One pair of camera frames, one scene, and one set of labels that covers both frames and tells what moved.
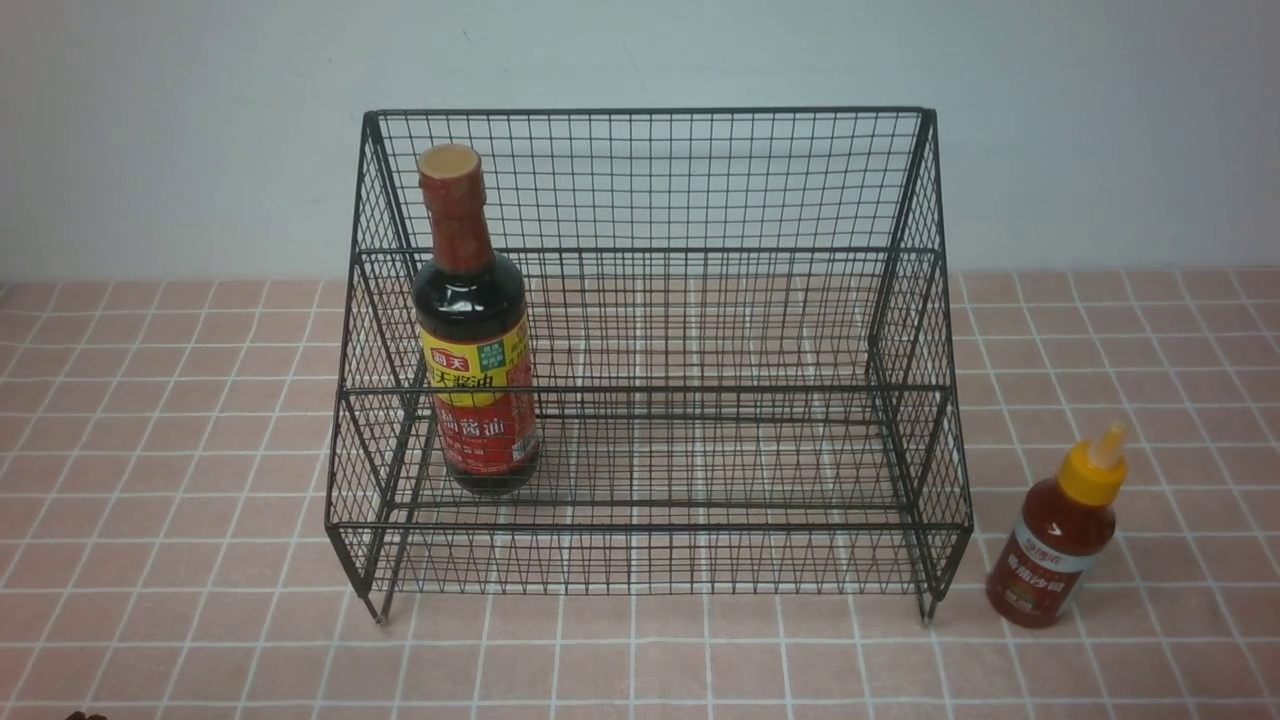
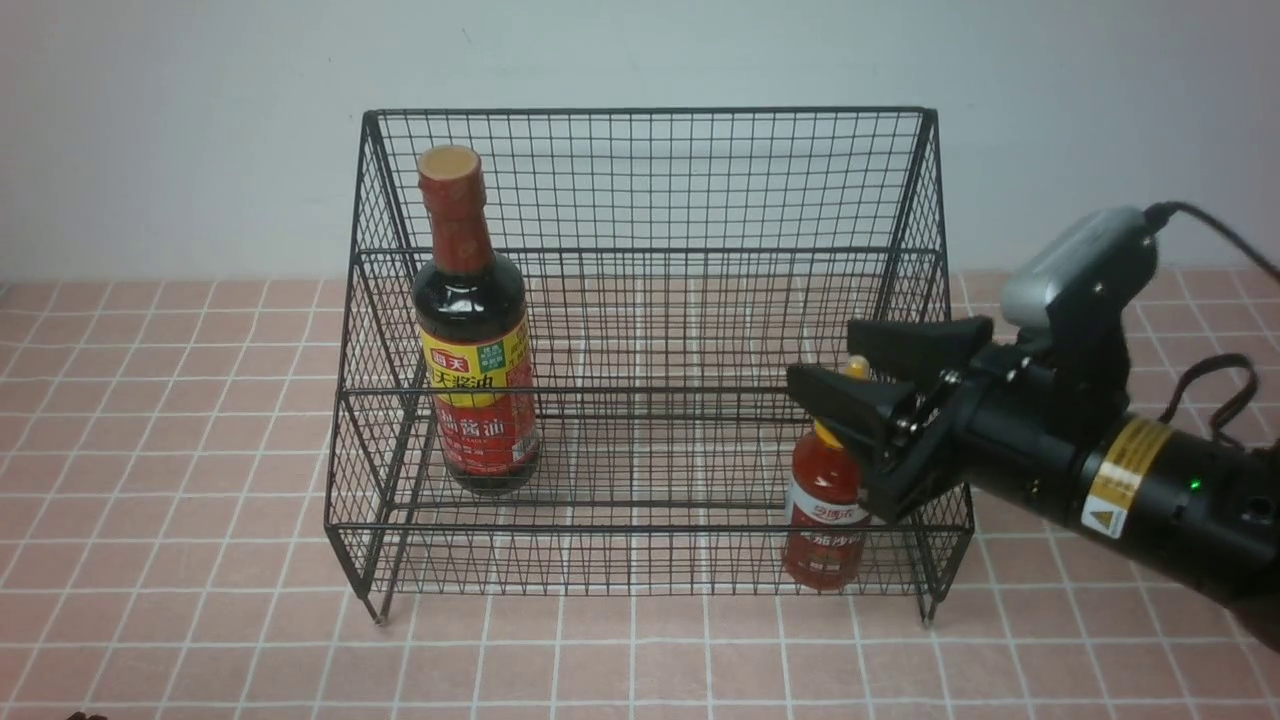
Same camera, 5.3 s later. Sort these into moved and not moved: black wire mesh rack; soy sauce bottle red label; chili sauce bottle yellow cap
Moved: chili sauce bottle yellow cap
Not moved: black wire mesh rack; soy sauce bottle red label
